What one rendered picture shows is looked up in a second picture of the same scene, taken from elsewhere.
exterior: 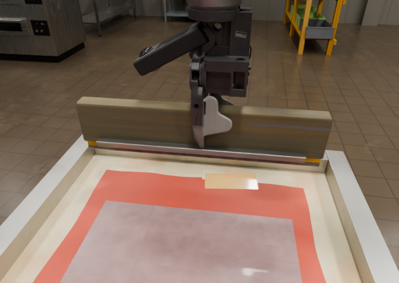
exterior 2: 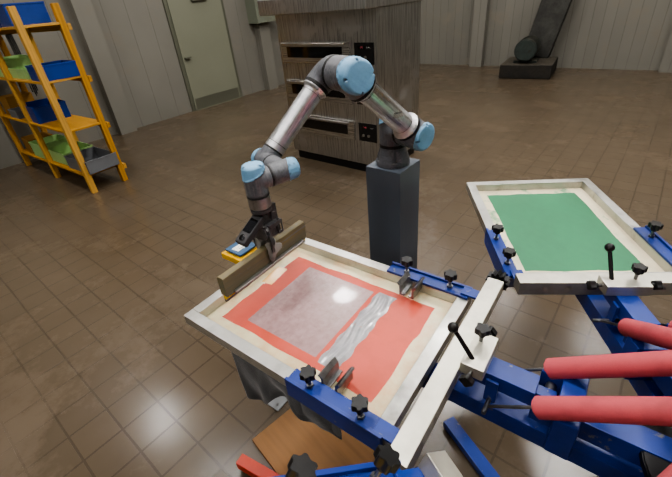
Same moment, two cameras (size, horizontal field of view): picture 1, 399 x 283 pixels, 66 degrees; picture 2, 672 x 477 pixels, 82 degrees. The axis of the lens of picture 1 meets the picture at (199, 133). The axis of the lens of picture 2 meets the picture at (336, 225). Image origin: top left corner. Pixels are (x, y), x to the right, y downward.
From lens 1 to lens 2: 1.06 m
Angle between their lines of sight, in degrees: 50
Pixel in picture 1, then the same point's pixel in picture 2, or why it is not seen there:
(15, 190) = not seen: outside the picture
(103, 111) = (234, 275)
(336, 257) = (332, 264)
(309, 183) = (298, 253)
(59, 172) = (216, 328)
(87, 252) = (274, 329)
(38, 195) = (229, 336)
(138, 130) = (248, 273)
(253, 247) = (312, 281)
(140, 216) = (268, 309)
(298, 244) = (320, 270)
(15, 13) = not seen: outside the picture
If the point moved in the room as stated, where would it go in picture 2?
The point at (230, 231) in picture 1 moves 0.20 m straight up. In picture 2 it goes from (300, 285) to (293, 241)
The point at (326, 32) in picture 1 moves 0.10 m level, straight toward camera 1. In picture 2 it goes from (110, 159) to (112, 161)
